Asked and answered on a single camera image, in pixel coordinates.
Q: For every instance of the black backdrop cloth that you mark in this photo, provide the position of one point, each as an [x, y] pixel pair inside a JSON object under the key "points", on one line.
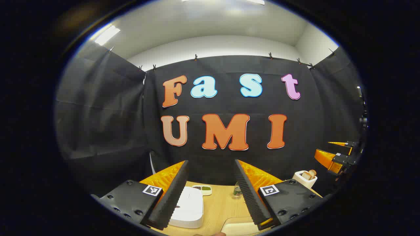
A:
{"points": [[98, 114]]}

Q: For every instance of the white toaster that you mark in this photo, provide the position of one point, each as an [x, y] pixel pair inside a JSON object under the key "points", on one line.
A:
{"points": [[303, 181]]}

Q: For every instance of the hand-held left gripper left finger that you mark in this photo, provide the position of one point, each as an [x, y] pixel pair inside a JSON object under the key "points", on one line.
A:
{"points": [[172, 200]]}

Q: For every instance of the row of cloth clips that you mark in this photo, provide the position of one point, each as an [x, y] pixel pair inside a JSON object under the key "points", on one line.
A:
{"points": [[196, 57]]}

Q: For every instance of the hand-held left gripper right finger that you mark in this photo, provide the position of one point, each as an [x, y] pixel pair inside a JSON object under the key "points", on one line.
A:
{"points": [[249, 196]]}

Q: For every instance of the ceiling light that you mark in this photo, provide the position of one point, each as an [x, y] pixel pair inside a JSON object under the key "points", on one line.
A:
{"points": [[107, 35]]}

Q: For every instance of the white rice cooker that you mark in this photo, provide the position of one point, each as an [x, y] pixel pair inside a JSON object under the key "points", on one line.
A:
{"points": [[190, 206]]}

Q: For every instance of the bread slice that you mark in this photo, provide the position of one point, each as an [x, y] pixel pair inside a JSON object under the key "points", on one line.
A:
{"points": [[312, 172], [306, 175]]}

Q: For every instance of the clear water bottle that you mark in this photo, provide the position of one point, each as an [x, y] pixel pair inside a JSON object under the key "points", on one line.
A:
{"points": [[237, 190]]}

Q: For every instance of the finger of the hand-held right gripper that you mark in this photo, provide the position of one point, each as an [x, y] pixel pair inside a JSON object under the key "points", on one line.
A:
{"points": [[323, 156], [341, 146]]}

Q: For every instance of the white divided seasoning dish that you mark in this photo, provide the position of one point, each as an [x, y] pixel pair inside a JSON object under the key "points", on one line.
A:
{"points": [[202, 189]]}

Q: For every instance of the clear rice container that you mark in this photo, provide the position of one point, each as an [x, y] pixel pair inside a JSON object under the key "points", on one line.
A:
{"points": [[239, 226]]}

